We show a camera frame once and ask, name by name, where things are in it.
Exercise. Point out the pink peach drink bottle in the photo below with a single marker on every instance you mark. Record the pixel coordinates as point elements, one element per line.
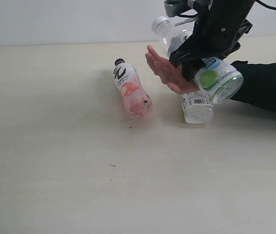
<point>137,103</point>

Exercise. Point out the open bare human hand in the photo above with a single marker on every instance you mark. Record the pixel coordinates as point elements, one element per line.
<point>168,74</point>

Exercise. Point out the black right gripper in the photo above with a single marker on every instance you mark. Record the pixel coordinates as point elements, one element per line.
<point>215,34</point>

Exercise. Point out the black sleeved forearm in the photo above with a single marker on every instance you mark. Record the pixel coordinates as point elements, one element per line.
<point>259,86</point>

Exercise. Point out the lime label clear bottle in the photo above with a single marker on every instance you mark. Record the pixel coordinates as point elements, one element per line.
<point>219,80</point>

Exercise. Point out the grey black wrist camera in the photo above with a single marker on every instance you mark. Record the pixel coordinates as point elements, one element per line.
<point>174,8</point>

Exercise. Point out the white nutrition label bottle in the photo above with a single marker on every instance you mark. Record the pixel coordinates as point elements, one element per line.
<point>197,107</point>

